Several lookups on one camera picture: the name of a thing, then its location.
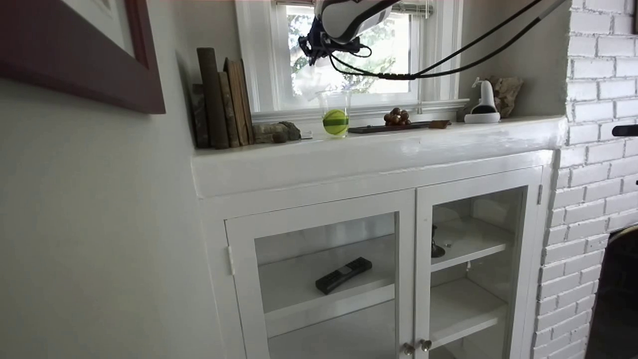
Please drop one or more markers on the tan seashell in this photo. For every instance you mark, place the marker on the tan seashell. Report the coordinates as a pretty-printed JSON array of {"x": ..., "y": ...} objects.
[{"x": 511, "y": 97}]

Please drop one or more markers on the brown wooden figure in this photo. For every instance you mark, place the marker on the brown wooden figure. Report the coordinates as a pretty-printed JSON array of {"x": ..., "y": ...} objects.
[{"x": 397, "y": 119}]

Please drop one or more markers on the black remote control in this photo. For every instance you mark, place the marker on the black remote control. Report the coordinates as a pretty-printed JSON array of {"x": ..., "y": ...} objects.
[{"x": 343, "y": 276}]

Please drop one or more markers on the grey rough rock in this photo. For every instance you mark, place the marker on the grey rough rock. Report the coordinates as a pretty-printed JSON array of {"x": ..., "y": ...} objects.
[{"x": 276, "y": 133}]

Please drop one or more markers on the green tennis ball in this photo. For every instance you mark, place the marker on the green tennis ball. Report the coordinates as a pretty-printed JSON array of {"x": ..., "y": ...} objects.
[{"x": 335, "y": 123}]

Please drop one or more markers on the white painted brick fireplace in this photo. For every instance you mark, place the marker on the white painted brick fireplace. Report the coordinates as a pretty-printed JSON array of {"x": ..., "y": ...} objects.
[{"x": 598, "y": 81}]

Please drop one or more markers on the black stereo camera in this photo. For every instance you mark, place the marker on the black stereo camera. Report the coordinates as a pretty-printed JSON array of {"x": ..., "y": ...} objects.
[{"x": 626, "y": 131}]

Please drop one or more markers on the glass cabinet door beside bricks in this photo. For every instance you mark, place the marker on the glass cabinet door beside bricks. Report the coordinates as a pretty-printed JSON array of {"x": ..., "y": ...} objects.
[{"x": 423, "y": 280}]

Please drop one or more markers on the clear drinking glass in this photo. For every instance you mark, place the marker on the clear drinking glass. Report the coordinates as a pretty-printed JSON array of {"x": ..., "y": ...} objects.
[{"x": 335, "y": 101}]

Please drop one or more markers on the metal cabinet door knob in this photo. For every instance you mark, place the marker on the metal cabinet door knob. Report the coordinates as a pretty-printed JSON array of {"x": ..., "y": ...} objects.
[
  {"x": 407, "y": 348},
  {"x": 423, "y": 344}
]

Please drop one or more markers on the dark red framed picture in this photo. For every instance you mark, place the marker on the dark red framed picture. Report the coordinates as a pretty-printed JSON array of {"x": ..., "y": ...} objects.
[{"x": 66, "y": 61}]

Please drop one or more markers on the white framed window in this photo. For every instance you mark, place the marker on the white framed window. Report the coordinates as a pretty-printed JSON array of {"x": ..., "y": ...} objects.
[{"x": 260, "y": 67}]

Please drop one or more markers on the thin tan book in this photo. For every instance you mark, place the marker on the thin tan book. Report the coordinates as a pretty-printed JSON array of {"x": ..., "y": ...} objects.
[{"x": 230, "y": 113}]

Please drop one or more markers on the dark flat wooden tray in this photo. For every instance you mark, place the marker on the dark flat wooden tray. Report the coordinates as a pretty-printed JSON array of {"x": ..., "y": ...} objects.
[{"x": 425, "y": 125}]

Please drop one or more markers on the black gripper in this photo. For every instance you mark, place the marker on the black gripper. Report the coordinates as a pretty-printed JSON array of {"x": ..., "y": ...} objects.
[{"x": 341, "y": 49}]

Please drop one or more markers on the white round base device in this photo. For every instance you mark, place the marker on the white round base device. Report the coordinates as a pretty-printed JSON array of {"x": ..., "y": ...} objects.
[{"x": 483, "y": 111}]

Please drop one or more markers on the glass cabinet door with remote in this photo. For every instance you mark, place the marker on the glass cabinet door with remote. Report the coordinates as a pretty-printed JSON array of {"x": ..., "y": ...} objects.
[{"x": 407, "y": 280}]

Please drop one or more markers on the small dark book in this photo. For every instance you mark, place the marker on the small dark book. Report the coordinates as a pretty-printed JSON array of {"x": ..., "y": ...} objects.
[{"x": 200, "y": 121}]

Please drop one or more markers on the white built-in cabinet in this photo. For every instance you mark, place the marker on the white built-in cabinet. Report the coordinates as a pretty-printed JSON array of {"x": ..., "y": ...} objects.
[{"x": 371, "y": 161}]

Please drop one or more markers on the window blind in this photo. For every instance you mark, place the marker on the window blind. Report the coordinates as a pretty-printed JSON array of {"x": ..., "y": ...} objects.
[{"x": 419, "y": 9}]

